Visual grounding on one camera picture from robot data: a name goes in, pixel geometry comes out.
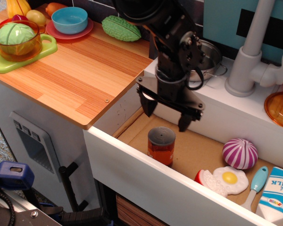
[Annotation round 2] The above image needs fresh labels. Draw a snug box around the orange toy fruit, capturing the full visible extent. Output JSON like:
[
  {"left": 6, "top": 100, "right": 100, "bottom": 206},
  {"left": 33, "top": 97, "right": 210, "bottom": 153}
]
[{"left": 45, "top": 2, "right": 67, "bottom": 15}]

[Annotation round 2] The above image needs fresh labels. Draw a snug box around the stainless steel pot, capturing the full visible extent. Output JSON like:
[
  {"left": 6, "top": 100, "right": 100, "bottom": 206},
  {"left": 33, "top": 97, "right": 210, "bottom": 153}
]
[{"left": 199, "top": 40, "right": 228, "bottom": 80}]

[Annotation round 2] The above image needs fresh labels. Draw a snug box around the toy fried egg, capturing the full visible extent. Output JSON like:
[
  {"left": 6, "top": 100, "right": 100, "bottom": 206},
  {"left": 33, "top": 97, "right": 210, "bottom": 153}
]
[{"left": 213, "top": 166, "right": 249, "bottom": 195}]

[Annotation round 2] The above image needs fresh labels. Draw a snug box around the yellow toy lemon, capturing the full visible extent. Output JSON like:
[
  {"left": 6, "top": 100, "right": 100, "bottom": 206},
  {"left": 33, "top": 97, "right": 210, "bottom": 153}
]
[{"left": 26, "top": 10, "right": 46, "bottom": 26}]

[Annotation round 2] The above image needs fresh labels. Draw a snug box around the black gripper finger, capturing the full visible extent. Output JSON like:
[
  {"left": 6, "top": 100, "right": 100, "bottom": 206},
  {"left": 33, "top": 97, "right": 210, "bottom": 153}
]
[
  {"left": 178, "top": 110, "right": 203, "bottom": 132},
  {"left": 137, "top": 88, "right": 158, "bottom": 117}
]

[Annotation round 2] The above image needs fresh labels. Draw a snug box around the white wooden drawer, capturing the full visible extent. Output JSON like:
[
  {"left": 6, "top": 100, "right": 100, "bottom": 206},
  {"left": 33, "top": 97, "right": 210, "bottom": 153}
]
[{"left": 84, "top": 77, "right": 283, "bottom": 226}]

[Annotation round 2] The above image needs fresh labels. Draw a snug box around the pink toy plate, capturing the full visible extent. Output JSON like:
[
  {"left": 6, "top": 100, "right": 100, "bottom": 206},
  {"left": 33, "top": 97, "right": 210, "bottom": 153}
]
[{"left": 45, "top": 18, "right": 94, "bottom": 40}]

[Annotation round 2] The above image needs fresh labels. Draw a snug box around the black oven door handle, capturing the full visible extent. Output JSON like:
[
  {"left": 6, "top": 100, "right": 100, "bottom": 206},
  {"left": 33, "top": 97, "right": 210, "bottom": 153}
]
[{"left": 58, "top": 162, "right": 88, "bottom": 212}]

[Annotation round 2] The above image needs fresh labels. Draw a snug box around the purple striped toy onion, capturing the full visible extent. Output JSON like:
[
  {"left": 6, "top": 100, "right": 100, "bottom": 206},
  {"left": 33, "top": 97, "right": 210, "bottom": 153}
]
[{"left": 222, "top": 138, "right": 258, "bottom": 170}]

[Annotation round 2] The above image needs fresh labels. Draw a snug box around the toy milk carton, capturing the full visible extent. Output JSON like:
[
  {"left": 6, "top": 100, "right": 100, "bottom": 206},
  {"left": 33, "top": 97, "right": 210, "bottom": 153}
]
[{"left": 256, "top": 167, "right": 283, "bottom": 226}]

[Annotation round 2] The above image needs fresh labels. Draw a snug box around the grey toy oven panel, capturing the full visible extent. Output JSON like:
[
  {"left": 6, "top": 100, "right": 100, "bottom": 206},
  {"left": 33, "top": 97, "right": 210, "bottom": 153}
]
[{"left": 9, "top": 111, "right": 61, "bottom": 182}]

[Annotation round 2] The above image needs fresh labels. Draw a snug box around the orange toy soup can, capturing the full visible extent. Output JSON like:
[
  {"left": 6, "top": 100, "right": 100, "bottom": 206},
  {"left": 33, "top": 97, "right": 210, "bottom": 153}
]
[{"left": 147, "top": 127, "right": 176, "bottom": 166}]

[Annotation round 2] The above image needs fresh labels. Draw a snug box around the blue toy bowl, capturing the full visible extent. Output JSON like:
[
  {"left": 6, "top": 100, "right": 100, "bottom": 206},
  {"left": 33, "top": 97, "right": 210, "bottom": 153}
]
[{"left": 51, "top": 7, "right": 88, "bottom": 34}]

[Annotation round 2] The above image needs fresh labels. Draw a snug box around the grey metal mount plate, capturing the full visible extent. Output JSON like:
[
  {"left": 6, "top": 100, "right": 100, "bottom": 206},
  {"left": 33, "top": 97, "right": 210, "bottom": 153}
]
[{"left": 0, "top": 190, "right": 60, "bottom": 226}]

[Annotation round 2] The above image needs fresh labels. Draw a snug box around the yellow toy squash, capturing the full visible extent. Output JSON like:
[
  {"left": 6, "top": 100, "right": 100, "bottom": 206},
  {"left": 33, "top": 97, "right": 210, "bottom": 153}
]
[{"left": 6, "top": 0, "right": 31, "bottom": 18}]

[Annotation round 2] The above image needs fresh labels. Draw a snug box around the green cutting board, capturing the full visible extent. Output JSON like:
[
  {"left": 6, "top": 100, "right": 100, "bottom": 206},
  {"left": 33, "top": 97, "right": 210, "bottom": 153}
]
[{"left": 0, "top": 34, "right": 58, "bottom": 73}]

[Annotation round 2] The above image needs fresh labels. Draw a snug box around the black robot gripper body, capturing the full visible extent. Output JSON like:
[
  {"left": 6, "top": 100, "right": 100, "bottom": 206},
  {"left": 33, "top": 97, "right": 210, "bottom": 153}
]
[{"left": 136, "top": 70, "right": 205, "bottom": 113}]

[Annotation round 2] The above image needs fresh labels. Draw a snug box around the blue grey toy spatula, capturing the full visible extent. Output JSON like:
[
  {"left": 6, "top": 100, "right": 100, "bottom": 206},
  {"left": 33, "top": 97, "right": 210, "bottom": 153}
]
[{"left": 241, "top": 166, "right": 268, "bottom": 211}]

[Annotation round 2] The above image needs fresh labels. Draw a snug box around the red toy apple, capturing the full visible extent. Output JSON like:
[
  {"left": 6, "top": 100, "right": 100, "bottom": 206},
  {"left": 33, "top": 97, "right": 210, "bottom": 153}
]
[{"left": 11, "top": 15, "right": 28, "bottom": 22}]

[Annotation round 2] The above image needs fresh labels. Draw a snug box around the green toy bitter gourd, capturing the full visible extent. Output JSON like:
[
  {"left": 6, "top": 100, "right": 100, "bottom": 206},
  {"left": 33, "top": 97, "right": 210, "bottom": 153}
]
[{"left": 101, "top": 15, "right": 142, "bottom": 42}]

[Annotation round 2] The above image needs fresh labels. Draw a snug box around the red white toy slice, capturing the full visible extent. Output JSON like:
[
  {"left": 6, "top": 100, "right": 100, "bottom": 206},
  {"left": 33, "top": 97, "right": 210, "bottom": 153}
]
[{"left": 194, "top": 169, "right": 228, "bottom": 198}]

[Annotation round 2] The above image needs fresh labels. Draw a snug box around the blue clamp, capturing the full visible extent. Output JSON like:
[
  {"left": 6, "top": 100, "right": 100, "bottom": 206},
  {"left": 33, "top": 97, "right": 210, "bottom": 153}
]
[{"left": 0, "top": 161, "right": 34, "bottom": 190}]

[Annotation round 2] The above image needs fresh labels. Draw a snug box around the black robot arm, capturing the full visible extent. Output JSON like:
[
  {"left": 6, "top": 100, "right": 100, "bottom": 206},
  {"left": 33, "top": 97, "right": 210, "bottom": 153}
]
[{"left": 113, "top": 0, "right": 205, "bottom": 132}]

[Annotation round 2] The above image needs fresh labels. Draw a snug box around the grey toy faucet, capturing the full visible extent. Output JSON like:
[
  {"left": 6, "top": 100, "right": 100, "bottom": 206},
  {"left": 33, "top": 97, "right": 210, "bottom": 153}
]
[{"left": 225, "top": 0, "right": 283, "bottom": 97}]

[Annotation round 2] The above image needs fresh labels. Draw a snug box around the orange transparent pot lid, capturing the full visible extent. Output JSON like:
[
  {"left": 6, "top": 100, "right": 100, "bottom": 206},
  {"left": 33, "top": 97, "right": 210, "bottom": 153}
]
[{"left": 264, "top": 92, "right": 283, "bottom": 127}]

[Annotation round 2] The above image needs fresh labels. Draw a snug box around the green toy cabbage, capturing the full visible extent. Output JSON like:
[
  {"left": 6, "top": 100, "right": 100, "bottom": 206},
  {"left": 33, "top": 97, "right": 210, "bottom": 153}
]
[{"left": 0, "top": 23, "right": 35, "bottom": 56}]

